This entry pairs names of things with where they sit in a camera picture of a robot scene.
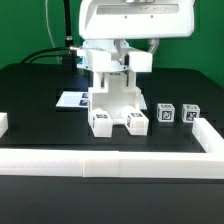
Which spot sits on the white U-shaped fence frame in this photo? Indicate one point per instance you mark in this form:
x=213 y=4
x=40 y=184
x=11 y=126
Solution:
x=206 y=165

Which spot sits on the white marker cube right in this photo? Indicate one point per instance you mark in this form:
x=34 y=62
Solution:
x=190 y=112

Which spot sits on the white marker cube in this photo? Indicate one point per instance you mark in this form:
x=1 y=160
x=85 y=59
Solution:
x=165 y=112
x=190 y=112

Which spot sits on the white marker cube left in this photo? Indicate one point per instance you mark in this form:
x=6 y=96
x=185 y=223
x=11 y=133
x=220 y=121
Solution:
x=165 y=112

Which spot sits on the white block at left edge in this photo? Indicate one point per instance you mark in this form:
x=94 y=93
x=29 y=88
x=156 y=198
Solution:
x=3 y=123

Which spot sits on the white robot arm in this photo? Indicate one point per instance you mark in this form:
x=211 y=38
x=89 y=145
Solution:
x=118 y=44

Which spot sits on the white chair seat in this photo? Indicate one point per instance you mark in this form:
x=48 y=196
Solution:
x=111 y=91

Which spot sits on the white chair back frame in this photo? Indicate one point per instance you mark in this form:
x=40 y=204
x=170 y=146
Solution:
x=99 y=60

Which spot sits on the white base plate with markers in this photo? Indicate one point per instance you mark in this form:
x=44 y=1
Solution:
x=80 y=100

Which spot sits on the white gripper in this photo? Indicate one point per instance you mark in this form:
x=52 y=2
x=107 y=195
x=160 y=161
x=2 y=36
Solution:
x=136 y=19

